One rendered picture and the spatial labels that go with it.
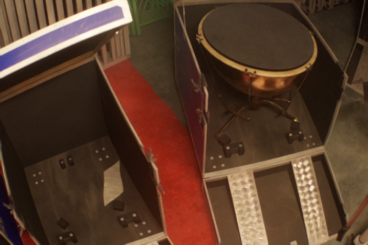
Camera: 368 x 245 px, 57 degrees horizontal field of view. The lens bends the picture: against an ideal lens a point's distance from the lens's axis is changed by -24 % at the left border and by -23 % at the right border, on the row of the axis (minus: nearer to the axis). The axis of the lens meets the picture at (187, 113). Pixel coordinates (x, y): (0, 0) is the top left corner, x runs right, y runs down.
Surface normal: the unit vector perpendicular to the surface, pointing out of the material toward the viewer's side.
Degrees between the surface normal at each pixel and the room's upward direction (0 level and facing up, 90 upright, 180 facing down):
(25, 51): 48
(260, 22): 0
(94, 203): 0
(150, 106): 0
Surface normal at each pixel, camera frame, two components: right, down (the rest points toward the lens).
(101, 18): 0.34, 0.03
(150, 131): 0.00, -0.68
